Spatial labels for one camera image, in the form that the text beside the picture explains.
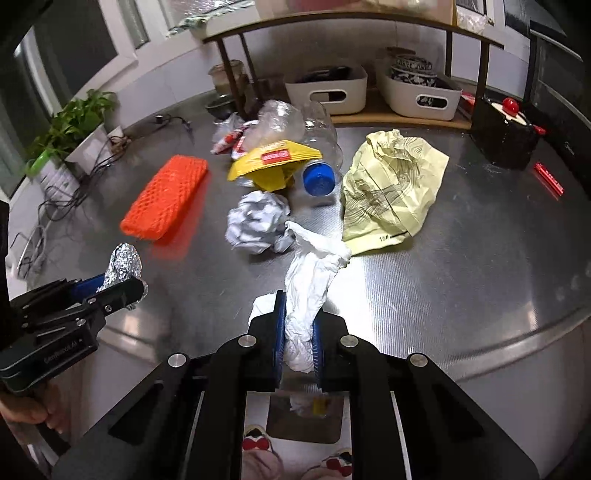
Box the potted green plant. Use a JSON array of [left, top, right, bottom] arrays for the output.
[[25, 89, 119, 178]]

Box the blue patterned ceramic bowl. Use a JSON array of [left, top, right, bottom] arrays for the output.
[[394, 54, 433, 71], [390, 65, 438, 86]]

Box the white slipper with red bow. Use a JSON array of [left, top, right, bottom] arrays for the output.
[[243, 424, 280, 463], [318, 449, 354, 477]]

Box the white plastic storage basket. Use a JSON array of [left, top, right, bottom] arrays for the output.
[[375, 68, 464, 122], [284, 64, 369, 116]]

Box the aluminium foil ball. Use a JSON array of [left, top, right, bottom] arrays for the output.
[[97, 243, 149, 311]]

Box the red slim tube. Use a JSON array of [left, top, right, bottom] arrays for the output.
[[534, 161, 565, 197]]

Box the clear bottle with blue cap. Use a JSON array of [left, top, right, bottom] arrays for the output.
[[299, 100, 345, 208]]

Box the person's leg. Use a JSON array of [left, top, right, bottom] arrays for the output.
[[301, 464, 355, 480], [242, 455, 283, 480]]

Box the black tangled cable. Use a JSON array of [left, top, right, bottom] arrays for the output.
[[38, 131, 136, 223]]

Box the small black adapter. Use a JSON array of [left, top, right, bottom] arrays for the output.
[[154, 113, 193, 136]]

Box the crumpled white paper ball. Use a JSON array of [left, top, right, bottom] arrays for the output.
[[226, 191, 293, 256]]

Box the tan trash bin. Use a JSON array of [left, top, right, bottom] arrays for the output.
[[267, 392, 345, 445]]

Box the black appliance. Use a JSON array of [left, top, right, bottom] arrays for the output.
[[522, 20, 591, 154]]

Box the pale yellow paper bag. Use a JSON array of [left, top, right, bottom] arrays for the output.
[[340, 129, 450, 256]]

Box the person's left hand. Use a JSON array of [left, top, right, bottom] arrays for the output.
[[0, 382, 64, 426]]

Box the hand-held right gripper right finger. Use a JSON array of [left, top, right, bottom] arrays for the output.
[[311, 313, 540, 480]]

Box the white printed plant pot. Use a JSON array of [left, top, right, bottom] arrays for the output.
[[38, 161, 81, 204]]

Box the clear plastic bag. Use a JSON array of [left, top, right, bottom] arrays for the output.
[[245, 99, 306, 154]]

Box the cardboard box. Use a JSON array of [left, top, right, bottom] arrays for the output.
[[255, 0, 456, 25]]

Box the orange foam fruit net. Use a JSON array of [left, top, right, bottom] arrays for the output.
[[120, 155, 210, 241]]

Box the dark ceramic bowl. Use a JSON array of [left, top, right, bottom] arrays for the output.
[[206, 95, 241, 122]]

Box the green patterned cloth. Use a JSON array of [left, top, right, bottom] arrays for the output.
[[177, 15, 214, 38]]

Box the white tissue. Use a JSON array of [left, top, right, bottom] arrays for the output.
[[248, 220, 352, 374]]

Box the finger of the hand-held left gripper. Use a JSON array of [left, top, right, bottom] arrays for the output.
[[9, 272, 110, 320], [22, 276, 149, 336]]

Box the person's left leg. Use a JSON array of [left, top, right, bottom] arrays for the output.
[[242, 455, 283, 480]]

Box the white cable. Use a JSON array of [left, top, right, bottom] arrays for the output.
[[9, 220, 52, 279]]

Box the red and white snack wrapper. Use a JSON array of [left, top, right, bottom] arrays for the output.
[[211, 113, 260, 161]]

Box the yellow paper food carton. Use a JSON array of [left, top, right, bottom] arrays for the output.
[[226, 139, 323, 193]]

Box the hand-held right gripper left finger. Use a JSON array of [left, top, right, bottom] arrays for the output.
[[51, 290, 288, 480]]

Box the person's right leg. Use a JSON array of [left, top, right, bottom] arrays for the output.
[[301, 464, 355, 480]]

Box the glass jar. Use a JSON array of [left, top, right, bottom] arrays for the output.
[[208, 59, 246, 98]]

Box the wooden countertop shelf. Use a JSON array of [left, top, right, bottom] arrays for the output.
[[202, 9, 505, 133]]

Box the black pot with red knob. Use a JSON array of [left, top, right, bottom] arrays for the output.
[[470, 97, 546, 170]]

